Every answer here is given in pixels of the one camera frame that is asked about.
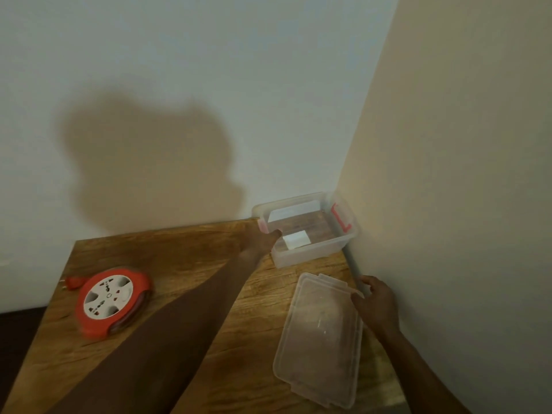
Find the person's right hand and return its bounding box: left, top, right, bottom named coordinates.
left=350, top=274, right=402, bottom=337

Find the person's left hand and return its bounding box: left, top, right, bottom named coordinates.
left=243, top=228, right=283, bottom=259

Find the clear plastic storage box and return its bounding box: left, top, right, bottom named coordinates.
left=251, top=191, right=360, bottom=270

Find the clear plastic box lid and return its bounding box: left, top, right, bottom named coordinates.
left=272, top=273, right=365, bottom=410

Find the orange extension cord reel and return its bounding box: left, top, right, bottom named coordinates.
left=75, top=267, right=155, bottom=340

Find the orange cord with plug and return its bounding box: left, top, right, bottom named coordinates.
left=60, top=275, right=87, bottom=294

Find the person's left forearm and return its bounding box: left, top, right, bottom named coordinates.
left=45, top=250, right=264, bottom=414

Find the person's right forearm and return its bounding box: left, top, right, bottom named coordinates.
left=379, top=327, right=473, bottom=414

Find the beige cabinet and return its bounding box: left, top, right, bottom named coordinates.
left=336, top=0, right=552, bottom=414

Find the dark brown mattress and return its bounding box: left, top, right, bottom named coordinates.
left=0, top=305, right=48, bottom=393

